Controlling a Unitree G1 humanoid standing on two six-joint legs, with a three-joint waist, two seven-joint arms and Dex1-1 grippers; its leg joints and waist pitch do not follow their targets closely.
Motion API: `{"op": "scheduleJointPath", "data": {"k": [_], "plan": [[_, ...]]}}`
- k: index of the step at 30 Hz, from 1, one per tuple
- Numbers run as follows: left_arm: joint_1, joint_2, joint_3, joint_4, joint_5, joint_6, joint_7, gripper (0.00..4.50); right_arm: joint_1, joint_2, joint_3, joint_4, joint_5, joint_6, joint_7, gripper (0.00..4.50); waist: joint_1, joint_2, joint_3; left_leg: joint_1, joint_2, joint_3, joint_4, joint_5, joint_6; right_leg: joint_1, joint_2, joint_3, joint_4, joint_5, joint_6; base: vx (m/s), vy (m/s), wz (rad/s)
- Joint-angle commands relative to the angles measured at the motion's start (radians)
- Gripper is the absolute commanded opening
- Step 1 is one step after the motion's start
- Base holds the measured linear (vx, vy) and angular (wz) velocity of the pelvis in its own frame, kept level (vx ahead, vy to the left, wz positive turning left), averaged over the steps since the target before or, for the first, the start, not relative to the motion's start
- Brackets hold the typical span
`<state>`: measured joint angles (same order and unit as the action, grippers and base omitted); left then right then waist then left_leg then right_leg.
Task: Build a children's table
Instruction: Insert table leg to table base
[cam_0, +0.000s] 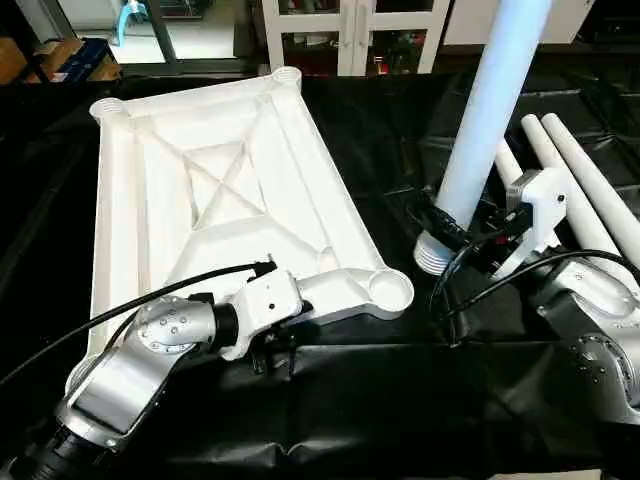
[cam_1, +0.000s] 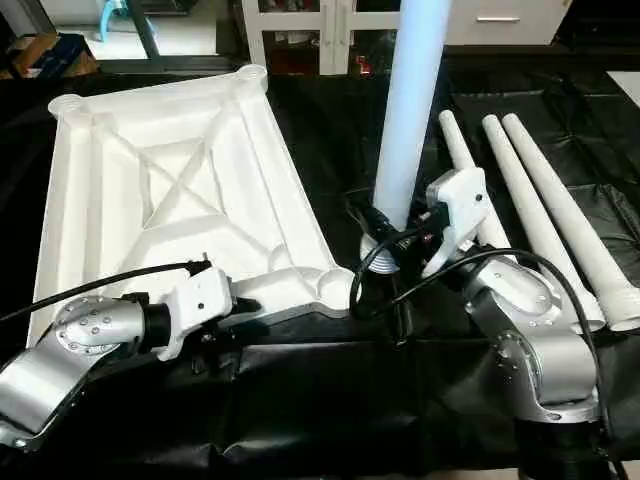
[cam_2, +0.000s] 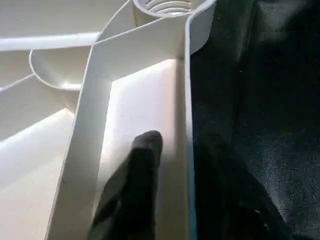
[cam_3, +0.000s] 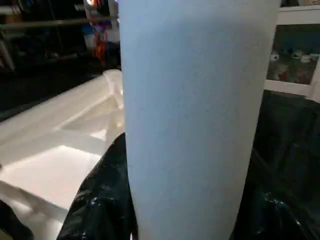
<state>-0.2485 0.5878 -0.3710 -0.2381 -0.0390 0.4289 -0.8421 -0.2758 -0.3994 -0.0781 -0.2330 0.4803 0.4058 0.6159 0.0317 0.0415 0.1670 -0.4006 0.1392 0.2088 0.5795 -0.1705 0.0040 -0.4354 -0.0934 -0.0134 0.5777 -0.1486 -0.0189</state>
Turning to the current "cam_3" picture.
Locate white plastic table top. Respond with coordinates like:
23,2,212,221
0,69,127,240

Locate white plastic table leg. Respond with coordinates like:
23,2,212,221
117,0,282,240

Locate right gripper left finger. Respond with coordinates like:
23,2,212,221
56,132,139,240

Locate white glass door cabinet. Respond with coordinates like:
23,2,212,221
262,4,320,103

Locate black work mat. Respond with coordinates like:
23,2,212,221
0,60,320,240

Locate red wires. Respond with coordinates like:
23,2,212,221
92,17,111,63

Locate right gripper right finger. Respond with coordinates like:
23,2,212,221
231,147,320,240

